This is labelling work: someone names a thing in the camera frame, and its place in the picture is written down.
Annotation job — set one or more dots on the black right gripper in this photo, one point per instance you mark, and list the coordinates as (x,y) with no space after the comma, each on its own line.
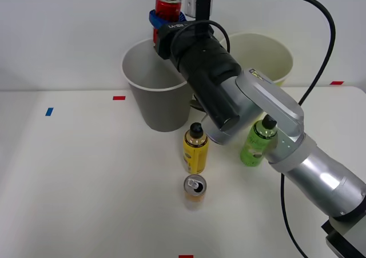
(167,37)

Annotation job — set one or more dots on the red drink can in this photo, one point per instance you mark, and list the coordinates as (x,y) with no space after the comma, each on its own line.
(167,7)

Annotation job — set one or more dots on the silver and black right arm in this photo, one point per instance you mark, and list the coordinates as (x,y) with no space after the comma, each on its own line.
(257,97)

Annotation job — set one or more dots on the grey plastic waste bin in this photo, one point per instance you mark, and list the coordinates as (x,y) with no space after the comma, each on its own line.
(160,109)

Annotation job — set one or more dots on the yellow-green plastic waste bin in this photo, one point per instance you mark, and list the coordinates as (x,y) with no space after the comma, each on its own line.
(257,50)

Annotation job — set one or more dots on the yellow plastic bottle black cap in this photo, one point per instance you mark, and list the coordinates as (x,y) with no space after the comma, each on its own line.
(195,155)

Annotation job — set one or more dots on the green plastic bottle black cap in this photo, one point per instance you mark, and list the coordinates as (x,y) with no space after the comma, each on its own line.
(254,149)

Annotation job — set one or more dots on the yellow-orange drink can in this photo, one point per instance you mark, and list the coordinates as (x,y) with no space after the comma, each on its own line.
(194,196)

